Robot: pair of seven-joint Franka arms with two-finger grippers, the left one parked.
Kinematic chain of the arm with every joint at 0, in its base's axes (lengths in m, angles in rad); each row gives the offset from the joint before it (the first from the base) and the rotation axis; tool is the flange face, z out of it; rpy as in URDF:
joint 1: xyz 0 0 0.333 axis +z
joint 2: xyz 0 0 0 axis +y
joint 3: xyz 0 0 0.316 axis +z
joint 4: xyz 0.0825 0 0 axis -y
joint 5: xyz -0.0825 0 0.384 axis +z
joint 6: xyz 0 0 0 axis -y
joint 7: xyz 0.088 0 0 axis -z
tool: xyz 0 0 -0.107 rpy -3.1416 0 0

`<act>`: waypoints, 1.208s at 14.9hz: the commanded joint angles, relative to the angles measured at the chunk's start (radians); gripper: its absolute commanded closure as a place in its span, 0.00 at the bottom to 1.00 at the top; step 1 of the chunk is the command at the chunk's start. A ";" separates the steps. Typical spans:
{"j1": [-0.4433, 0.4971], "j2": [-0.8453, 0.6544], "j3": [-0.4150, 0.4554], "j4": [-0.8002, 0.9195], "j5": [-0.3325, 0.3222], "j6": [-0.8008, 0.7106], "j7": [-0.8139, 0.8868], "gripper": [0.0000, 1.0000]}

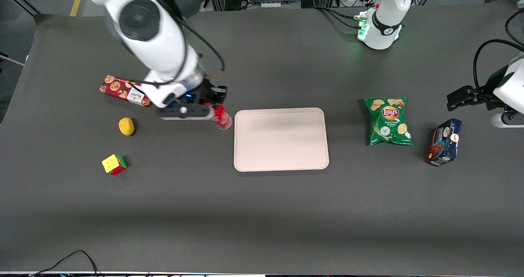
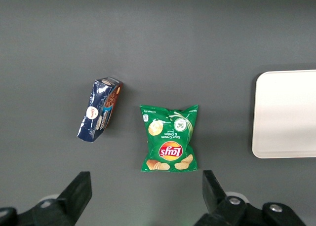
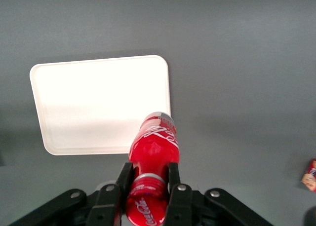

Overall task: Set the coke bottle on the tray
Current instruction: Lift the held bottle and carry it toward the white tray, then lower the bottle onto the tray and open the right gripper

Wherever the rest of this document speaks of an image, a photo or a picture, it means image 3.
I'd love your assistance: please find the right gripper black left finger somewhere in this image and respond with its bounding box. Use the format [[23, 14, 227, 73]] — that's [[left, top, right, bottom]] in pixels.
[[85, 162, 134, 226]]

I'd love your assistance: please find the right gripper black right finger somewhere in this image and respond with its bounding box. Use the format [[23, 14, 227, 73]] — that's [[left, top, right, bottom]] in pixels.
[[163, 162, 194, 226]]

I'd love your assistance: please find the red coke bottle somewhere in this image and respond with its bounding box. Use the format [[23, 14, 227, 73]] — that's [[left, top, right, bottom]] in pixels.
[[125, 112, 180, 226]]

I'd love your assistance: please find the pale pink plastic tray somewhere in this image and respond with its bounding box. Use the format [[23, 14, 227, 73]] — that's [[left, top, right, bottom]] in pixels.
[[29, 54, 172, 156]]

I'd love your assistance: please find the small red white carton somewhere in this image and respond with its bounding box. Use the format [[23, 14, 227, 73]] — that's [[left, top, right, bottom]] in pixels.
[[300, 158, 316, 192]]

